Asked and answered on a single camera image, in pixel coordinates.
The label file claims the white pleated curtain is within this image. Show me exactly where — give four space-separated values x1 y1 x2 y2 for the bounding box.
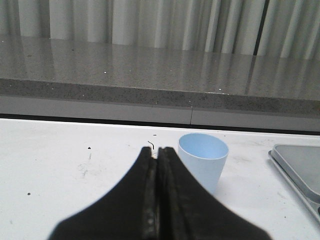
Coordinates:
0 0 320 60

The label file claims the light blue plastic cup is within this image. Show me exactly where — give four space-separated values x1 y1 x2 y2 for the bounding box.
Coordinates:
178 133 229 194

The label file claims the silver digital kitchen scale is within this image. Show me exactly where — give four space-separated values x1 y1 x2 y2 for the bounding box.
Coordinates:
268 144 320 222

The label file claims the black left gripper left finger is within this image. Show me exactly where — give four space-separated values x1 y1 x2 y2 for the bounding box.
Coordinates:
49 147 158 240

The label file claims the grey stone counter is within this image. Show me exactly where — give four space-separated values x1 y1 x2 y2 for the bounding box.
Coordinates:
0 35 320 132

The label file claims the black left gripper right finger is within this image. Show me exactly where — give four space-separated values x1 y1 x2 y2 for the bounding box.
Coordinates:
157 147 271 240

